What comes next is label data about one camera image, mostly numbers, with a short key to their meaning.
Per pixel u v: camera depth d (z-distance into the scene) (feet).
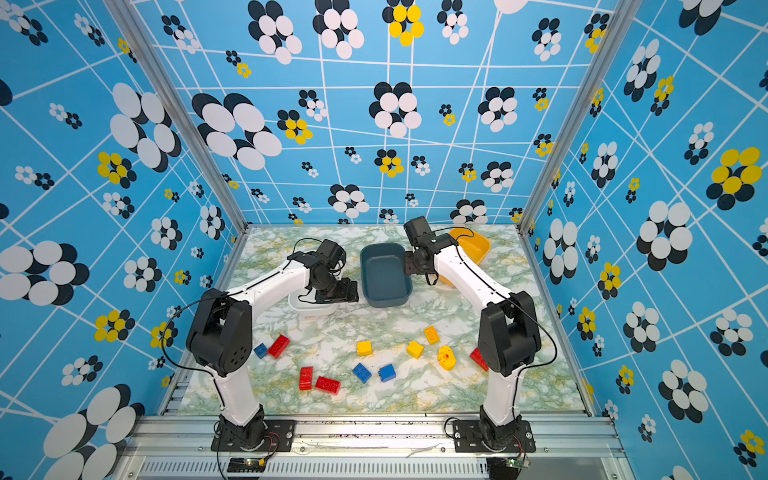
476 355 2.82
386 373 2.70
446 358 2.75
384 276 3.35
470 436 2.38
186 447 2.39
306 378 2.70
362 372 2.70
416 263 2.15
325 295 2.60
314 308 2.94
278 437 2.40
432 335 2.92
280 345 2.84
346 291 2.70
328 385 2.62
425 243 2.10
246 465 2.37
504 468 2.23
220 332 1.61
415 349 2.84
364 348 2.86
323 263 2.40
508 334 1.58
